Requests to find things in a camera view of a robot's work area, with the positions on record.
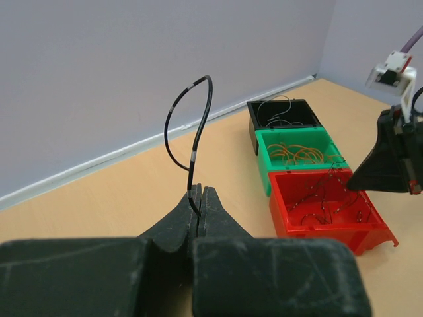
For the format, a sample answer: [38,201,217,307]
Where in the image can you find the black plastic bin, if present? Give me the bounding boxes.
[247,97,322,156]

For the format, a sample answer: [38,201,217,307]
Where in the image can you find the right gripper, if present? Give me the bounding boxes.
[347,105,422,195]

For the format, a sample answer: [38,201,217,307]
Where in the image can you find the green plastic bin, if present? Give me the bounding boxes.
[256,127,348,196]

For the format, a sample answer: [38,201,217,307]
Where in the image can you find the red plastic bin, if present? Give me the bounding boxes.
[269,168,399,256]

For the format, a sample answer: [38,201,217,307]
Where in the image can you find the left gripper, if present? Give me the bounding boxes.
[1,186,372,316]

